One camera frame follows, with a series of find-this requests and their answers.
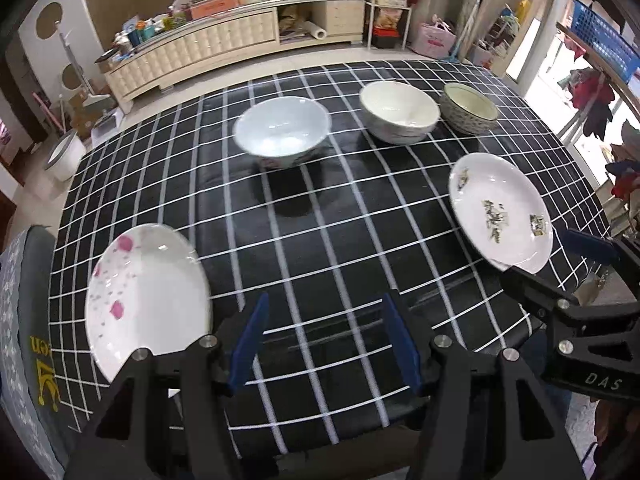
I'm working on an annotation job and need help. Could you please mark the white plate pink petals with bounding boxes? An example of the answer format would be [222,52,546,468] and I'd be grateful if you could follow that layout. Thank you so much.
[85,223,213,382]

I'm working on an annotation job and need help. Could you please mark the cream tufted TV cabinet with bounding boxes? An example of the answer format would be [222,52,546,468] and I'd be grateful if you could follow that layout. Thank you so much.
[105,0,366,112]

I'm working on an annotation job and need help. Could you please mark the white grey patterned bowl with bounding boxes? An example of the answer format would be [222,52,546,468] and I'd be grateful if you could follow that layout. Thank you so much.
[359,80,440,145]

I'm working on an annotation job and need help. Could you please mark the white plastic basin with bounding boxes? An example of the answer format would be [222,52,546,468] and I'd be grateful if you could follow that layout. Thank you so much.
[44,129,87,182]

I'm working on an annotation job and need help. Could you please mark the white plate with dog pattern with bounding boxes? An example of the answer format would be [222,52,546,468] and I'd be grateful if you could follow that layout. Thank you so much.
[448,153,553,274]

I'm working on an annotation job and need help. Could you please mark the black white checkered tablecloth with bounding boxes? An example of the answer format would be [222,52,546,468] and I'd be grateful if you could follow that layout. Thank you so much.
[49,60,610,454]

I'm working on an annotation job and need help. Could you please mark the white paper roll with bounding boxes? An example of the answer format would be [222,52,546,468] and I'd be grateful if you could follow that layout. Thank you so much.
[303,21,328,41]

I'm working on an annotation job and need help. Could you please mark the blue plastic crate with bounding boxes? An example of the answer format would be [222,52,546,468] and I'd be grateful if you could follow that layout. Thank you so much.
[570,0,639,82]

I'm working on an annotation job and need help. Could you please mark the green rimmed patterned bowl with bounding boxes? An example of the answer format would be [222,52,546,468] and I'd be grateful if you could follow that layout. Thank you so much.
[439,82,500,136]

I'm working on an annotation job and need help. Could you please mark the grey sofa cushion gold crown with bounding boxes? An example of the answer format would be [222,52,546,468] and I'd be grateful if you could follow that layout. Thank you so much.
[1,226,67,479]

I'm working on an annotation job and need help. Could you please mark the white floor mop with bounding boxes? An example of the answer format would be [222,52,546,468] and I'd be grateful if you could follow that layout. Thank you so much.
[55,22,113,112]

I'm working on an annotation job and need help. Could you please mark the pink box on cabinet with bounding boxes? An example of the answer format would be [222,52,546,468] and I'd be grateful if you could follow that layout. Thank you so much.
[189,0,239,21]

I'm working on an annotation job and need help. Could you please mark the white bowl with red pattern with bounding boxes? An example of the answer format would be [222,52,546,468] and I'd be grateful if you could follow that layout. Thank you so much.
[233,96,332,170]

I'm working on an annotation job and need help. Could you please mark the pink gift bag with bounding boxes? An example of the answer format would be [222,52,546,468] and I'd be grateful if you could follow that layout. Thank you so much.
[411,14,457,58]

